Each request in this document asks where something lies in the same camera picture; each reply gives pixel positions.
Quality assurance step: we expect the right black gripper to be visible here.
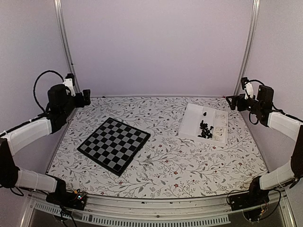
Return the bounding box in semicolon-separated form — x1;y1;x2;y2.
227;94;263;115

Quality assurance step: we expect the black and white chessboard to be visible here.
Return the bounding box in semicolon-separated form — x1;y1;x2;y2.
77;117;151;176

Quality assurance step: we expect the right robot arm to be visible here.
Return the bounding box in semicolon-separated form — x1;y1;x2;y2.
225;82;303;206

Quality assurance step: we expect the aluminium front rail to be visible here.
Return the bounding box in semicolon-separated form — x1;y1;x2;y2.
21;182;296;227

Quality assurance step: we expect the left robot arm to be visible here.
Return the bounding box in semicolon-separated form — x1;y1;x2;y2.
0;84;91;205

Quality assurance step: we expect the floral patterned table mat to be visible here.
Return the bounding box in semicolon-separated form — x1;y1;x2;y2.
48;97;267;199

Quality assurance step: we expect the right aluminium frame post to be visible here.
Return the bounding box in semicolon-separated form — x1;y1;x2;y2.
233;0;260;95

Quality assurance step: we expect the aluminium frame post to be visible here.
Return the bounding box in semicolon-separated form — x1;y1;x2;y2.
53;0;80;92
233;0;260;95

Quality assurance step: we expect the white plastic compartment tray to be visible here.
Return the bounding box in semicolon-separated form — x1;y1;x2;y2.
178;104;228;147

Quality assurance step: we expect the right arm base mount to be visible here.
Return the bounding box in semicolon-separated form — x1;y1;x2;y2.
226;190;269;222

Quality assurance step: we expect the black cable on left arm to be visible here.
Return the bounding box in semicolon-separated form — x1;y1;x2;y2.
33;70;66;114

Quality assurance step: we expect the left aluminium frame post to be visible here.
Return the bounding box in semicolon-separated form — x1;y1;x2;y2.
53;0;80;92

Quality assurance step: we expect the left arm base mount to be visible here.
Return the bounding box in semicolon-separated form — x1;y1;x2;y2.
46;189;87;210

